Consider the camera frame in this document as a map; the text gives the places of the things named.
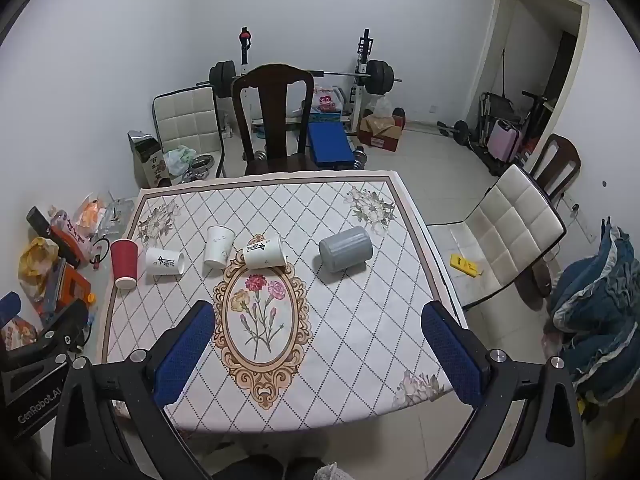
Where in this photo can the chrome dumbbell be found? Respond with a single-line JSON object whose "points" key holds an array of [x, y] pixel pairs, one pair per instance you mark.
{"points": [[359, 157]]}

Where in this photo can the pink suitcase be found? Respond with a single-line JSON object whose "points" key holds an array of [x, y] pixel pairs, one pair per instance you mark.
{"points": [[505, 140]]}

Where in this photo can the blue denim clothes pile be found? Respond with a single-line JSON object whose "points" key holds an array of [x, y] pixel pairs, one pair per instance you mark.
{"points": [[600, 300]]}

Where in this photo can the brown cardboard box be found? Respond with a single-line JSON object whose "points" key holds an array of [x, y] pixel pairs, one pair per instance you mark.
{"points": [[380, 132]]}

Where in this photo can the dark wooden chair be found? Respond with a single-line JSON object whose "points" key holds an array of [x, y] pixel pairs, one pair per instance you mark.
{"points": [[560, 157], [272, 110]]}

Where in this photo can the orange box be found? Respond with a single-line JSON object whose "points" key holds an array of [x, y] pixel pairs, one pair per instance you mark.
{"points": [[70, 287]]}

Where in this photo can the red box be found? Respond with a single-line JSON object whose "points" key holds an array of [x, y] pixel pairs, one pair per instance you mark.
{"points": [[67, 240]]}

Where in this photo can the grey ribbed cup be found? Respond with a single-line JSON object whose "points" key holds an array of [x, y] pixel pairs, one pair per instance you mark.
{"points": [[345, 250]]}

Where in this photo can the yellow tool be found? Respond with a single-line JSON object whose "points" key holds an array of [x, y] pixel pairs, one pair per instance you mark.
{"points": [[462, 264]]}

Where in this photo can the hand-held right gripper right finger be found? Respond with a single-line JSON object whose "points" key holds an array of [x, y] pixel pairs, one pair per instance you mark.
{"points": [[450, 350]]}

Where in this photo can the white weight rack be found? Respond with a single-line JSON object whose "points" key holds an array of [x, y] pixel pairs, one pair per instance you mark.
{"points": [[362, 60]]}

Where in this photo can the black scooter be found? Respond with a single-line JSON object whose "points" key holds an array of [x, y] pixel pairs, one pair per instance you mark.
{"points": [[537, 105]]}

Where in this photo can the black barbell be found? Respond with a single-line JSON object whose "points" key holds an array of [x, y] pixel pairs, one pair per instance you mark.
{"points": [[222, 77]]}

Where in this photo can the orange plastic bag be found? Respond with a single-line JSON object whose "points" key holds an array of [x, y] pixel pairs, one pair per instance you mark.
{"points": [[91, 215]]}

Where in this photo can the tall silver and brown box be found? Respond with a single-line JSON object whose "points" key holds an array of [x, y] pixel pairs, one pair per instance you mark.
{"points": [[147, 160]]}

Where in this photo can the white cup with black print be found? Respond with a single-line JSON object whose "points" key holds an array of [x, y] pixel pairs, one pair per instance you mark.
{"points": [[162, 261], [264, 252]]}

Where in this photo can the green plastic bag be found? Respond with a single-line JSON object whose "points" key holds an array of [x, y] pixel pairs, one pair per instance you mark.
{"points": [[179, 159]]}

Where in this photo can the red paper cup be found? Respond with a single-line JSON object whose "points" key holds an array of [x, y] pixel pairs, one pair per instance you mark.
{"points": [[124, 262]]}

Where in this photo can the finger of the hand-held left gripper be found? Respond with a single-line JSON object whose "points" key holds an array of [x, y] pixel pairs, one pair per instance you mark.
{"points": [[7, 305], [67, 317]]}

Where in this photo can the floral diamond-pattern tablecloth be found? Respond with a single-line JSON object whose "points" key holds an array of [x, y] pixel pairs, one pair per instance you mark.
{"points": [[340, 330]]}

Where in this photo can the plain white paper cup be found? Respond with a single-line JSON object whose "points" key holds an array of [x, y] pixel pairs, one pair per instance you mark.
{"points": [[219, 245]]}

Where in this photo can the snack packet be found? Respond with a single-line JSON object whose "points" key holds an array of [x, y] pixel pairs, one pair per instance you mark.
{"points": [[17, 332]]}

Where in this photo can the red and white printed bag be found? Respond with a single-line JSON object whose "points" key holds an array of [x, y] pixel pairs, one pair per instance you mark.
{"points": [[327, 102]]}

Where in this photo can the short floor barbell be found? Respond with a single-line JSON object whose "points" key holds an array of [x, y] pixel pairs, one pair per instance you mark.
{"points": [[457, 130]]}

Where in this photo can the yellow plastic bag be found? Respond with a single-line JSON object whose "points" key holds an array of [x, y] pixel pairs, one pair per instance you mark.
{"points": [[37, 262]]}

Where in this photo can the white padded chair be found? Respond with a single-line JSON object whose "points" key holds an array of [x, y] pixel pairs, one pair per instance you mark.
{"points": [[505, 230], [185, 120]]}

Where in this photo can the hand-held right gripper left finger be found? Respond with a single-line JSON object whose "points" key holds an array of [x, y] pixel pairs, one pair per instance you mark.
{"points": [[182, 350]]}

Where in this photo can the crumpled clear plastic bag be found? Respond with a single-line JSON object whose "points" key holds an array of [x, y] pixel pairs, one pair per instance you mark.
{"points": [[115, 212]]}

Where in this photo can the metal bowl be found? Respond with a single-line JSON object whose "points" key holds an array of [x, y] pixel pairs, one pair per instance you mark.
{"points": [[200, 167]]}

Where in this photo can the folded grey cart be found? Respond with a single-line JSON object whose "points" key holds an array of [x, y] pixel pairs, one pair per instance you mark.
{"points": [[492, 110]]}

